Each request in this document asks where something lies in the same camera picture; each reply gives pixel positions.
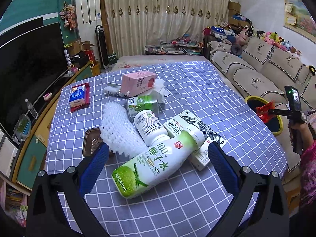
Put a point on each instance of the brown plastic food tray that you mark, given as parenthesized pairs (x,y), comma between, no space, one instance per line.
(92,141)

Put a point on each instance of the crumpled white tissue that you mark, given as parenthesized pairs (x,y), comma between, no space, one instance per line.
(159,91)

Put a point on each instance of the floral beige mattress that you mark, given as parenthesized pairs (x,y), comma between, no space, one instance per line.
(127,62)

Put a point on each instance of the green yellow tv cabinet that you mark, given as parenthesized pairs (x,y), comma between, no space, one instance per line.
(47,128)

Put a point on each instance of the yellow-rimmed black trash bin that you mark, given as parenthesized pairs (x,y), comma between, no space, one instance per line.
(276,124)

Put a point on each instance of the person's right hand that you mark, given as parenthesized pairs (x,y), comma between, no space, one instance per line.
(300,137)

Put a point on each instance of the white supplement bottle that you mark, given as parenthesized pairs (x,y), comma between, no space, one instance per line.
(150,128)

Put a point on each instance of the black tower fan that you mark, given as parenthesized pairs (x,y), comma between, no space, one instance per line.
(102,47)

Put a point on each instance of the clear water bottle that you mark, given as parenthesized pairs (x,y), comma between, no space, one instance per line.
(31,109)

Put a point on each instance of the red snack wrapper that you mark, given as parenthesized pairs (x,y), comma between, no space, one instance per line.
(264,112)

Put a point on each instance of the beige patterned curtain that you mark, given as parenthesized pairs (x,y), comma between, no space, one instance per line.
(133,24)

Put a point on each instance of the beige sofa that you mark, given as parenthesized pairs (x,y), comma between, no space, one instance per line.
(264,70)

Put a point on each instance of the pile of plush toys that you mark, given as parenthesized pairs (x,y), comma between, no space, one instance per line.
(233,36)

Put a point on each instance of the green drink carton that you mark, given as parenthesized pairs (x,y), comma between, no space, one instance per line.
(140,103)

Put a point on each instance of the low shelf with toys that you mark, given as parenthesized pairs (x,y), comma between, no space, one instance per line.
(183,46)

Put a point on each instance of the white standing air conditioner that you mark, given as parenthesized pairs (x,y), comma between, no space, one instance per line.
(88,17)

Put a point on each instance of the white green tea carton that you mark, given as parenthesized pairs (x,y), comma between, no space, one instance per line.
(186,119)

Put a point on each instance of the clear glass fish bowl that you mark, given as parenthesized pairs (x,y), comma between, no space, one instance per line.
(22,128)

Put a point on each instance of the red tray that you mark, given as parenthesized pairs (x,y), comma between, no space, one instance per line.
(86,98)

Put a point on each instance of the blue tissue pack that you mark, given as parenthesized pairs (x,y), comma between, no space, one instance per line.
(77,96)

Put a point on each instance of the blue checkered tablecloth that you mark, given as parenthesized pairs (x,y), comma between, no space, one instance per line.
(190,202)

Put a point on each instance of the white foam fruit net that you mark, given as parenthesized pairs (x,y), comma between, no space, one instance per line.
(119,133)

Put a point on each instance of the cardboard boxes stack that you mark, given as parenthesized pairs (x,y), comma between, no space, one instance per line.
(234,12)

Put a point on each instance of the large black television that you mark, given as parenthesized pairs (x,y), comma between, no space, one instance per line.
(30,64)

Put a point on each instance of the framed landscape painting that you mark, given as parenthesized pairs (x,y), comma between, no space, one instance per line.
(298,19)

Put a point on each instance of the white drawer cabinet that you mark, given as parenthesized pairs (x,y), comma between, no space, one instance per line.
(8,156)

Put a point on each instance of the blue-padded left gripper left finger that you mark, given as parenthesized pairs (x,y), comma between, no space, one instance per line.
(45,216)

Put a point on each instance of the pink strawberry milk carton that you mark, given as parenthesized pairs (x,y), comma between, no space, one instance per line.
(136,83)

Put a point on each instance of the green coconut water bottle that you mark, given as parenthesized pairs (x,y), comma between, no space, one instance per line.
(153,166)

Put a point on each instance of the white silver snack bag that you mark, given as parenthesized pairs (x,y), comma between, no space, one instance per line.
(112,89)

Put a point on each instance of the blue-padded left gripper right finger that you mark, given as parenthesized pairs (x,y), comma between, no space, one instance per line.
(258,207)

